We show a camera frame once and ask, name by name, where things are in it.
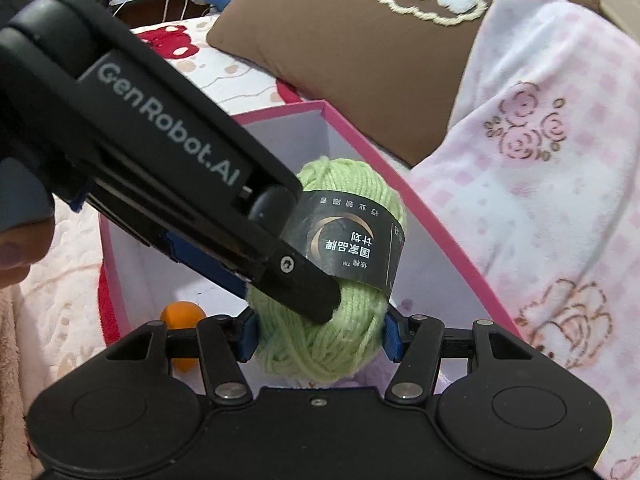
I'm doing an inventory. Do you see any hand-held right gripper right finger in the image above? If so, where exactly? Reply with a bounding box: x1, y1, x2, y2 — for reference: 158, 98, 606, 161
382, 310, 543, 405

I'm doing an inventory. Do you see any brown cloud pillow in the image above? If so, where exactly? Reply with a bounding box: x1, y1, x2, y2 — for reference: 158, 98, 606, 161
206, 0, 606, 168

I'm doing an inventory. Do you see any pink checked pillow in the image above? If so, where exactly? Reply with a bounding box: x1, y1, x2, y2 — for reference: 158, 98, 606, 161
407, 0, 640, 480

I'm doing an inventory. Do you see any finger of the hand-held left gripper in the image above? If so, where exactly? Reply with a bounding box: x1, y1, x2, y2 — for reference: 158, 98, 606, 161
161, 231, 251, 306
247, 186, 343, 323

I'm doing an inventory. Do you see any person's left hand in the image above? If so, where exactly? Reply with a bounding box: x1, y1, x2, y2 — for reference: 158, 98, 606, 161
0, 220, 56, 288

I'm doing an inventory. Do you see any pink cardboard box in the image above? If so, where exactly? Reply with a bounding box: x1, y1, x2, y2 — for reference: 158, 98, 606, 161
98, 101, 526, 391

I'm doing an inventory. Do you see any purple plush toy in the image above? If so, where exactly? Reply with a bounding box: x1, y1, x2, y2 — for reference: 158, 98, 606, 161
295, 355, 396, 391

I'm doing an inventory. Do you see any printed bear blanket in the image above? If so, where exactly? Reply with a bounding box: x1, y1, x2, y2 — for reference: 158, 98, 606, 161
0, 15, 301, 480

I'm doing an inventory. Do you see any beige headboard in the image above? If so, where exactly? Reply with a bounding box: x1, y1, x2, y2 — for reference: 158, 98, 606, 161
600, 0, 640, 41

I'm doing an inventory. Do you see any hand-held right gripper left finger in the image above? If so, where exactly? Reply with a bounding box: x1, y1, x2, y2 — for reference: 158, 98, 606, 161
95, 307, 262, 407

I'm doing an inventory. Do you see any orange ball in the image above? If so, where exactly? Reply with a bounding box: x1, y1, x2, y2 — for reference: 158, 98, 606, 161
160, 302, 208, 376

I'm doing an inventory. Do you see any green yarn ball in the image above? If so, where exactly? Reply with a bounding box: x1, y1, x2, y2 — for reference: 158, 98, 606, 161
245, 156, 408, 381

